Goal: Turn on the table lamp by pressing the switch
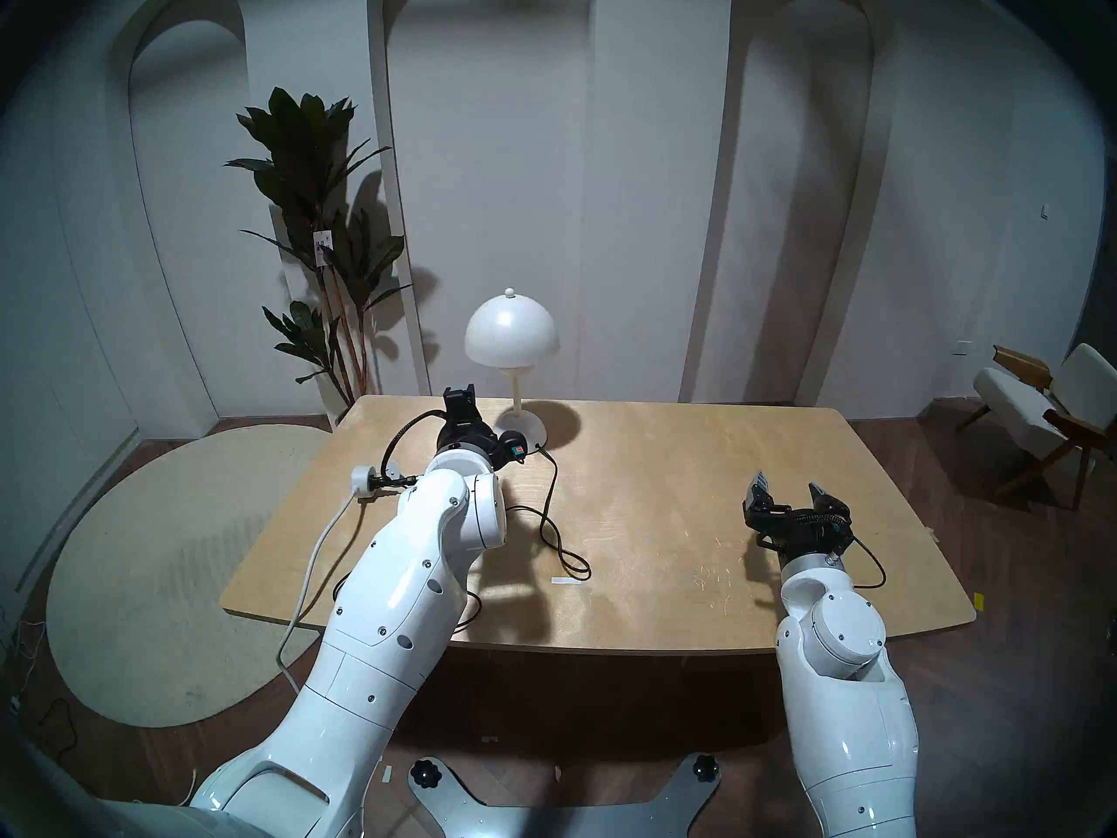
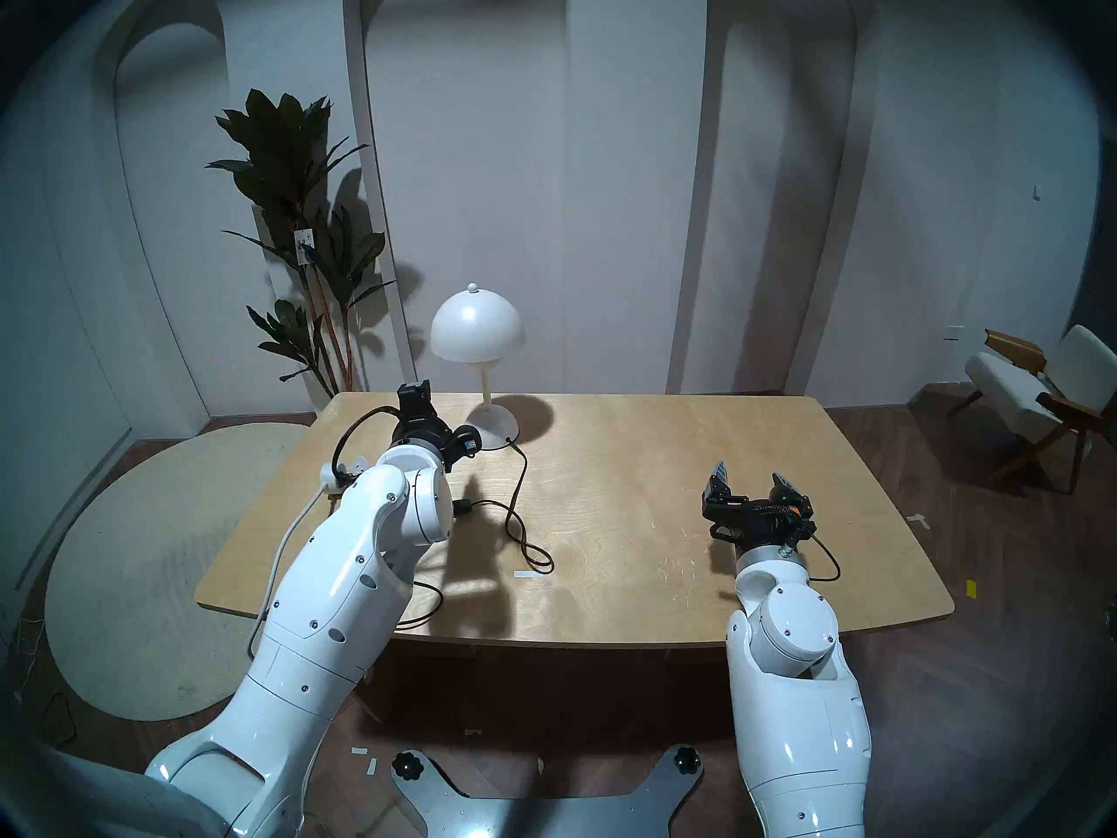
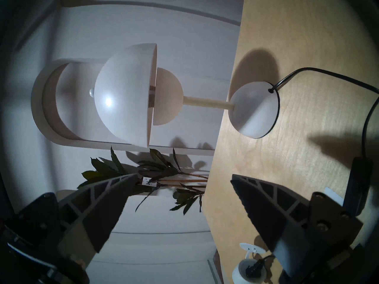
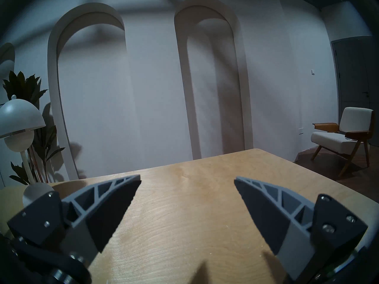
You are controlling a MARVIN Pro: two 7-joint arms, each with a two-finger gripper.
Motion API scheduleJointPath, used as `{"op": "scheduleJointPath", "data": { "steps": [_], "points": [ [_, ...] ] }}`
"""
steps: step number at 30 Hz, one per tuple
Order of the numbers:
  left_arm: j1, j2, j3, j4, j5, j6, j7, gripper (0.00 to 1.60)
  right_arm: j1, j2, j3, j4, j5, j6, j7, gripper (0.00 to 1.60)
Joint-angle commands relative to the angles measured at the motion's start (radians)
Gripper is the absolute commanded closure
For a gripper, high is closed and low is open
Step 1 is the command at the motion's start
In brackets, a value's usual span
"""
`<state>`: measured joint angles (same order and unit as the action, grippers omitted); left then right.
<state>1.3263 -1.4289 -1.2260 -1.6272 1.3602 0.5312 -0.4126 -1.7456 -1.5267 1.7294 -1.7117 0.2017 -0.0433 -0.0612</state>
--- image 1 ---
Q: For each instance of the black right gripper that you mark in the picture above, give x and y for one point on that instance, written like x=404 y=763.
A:
x=798 y=531

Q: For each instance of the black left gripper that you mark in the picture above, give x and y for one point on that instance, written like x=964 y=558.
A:
x=464 y=426

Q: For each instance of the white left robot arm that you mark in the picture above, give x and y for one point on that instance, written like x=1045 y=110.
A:
x=393 y=601

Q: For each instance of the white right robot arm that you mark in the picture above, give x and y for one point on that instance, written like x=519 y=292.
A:
x=842 y=670

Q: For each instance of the white mushroom table lamp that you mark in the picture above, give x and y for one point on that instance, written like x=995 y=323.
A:
x=511 y=334

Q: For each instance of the white cushioned wooden armchair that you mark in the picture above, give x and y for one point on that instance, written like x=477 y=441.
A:
x=1025 y=413

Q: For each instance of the black base knob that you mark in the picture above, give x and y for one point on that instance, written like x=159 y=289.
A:
x=423 y=773
x=705 y=766

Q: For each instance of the tall green potted plant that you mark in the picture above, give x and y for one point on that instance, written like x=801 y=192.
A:
x=305 y=155

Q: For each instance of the beige oval rug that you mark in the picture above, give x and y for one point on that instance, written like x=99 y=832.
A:
x=148 y=574

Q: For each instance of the grey metal robot base plate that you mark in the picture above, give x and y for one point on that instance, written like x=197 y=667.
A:
x=558 y=819

